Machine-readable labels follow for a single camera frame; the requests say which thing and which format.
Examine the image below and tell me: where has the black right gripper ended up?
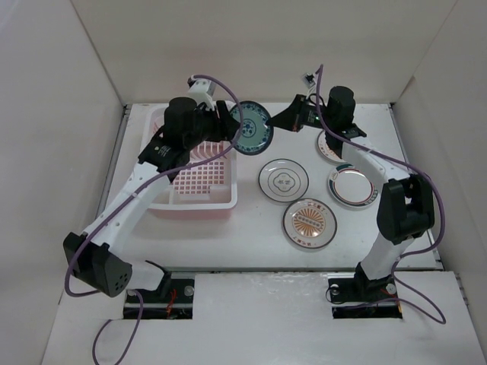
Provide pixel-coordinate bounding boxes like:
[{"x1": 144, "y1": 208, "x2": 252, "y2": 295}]
[{"x1": 266, "y1": 94, "x2": 335, "y2": 133}]

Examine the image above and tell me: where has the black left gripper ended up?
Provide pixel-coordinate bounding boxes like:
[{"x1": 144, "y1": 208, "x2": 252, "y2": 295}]
[{"x1": 184, "y1": 100, "x2": 238, "y2": 151}]

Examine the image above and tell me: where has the blue floral pattern plate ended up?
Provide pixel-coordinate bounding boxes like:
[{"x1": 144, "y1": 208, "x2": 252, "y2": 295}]
[{"x1": 235, "y1": 100, "x2": 274, "y2": 156}]

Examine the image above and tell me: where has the orange sunburst plate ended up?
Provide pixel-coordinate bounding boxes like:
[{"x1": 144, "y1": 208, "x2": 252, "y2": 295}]
[
  {"x1": 282, "y1": 198, "x2": 338, "y2": 251},
  {"x1": 317, "y1": 131, "x2": 345, "y2": 165}
]

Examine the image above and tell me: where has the white plate black clover outline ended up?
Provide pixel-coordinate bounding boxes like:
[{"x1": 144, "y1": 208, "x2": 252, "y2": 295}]
[{"x1": 258, "y1": 159, "x2": 309, "y2": 203}]

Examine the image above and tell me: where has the green red rimmed plate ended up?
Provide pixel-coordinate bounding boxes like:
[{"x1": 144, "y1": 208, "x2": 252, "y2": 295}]
[{"x1": 327, "y1": 163, "x2": 379, "y2": 208}]

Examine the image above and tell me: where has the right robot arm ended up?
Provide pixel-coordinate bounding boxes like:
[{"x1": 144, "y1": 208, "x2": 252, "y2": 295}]
[{"x1": 266, "y1": 86, "x2": 434, "y2": 301}]

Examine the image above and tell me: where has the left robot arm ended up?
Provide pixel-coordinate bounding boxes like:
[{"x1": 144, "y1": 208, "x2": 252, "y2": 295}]
[{"x1": 62, "y1": 97, "x2": 240, "y2": 297}]

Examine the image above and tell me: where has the white pink dish rack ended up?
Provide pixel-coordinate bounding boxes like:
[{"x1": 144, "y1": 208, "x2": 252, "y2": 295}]
[{"x1": 140, "y1": 104, "x2": 237, "y2": 219}]

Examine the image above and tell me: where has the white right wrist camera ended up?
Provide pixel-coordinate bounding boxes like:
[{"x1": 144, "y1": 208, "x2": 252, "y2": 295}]
[{"x1": 301, "y1": 73, "x2": 316, "y2": 89}]

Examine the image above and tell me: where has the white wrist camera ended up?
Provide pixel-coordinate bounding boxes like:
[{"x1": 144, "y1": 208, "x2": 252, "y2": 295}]
[
  {"x1": 301, "y1": 73, "x2": 316, "y2": 89},
  {"x1": 187, "y1": 75, "x2": 216, "y2": 100}
]

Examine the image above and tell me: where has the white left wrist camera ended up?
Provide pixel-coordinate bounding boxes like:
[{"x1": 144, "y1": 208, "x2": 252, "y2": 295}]
[{"x1": 187, "y1": 75, "x2": 216, "y2": 100}]

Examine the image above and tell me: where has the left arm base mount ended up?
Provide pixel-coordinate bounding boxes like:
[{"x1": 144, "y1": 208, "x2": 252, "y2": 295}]
[{"x1": 138, "y1": 273, "x2": 195, "y2": 320}]

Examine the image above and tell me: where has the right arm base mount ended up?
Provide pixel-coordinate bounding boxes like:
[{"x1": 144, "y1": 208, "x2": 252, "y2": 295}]
[{"x1": 326, "y1": 275, "x2": 403, "y2": 319}]

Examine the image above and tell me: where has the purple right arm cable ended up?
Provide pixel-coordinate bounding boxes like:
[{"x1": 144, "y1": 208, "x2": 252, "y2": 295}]
[{"x1": 314, "y1": 63, "x2": 447, "y2": 325}]

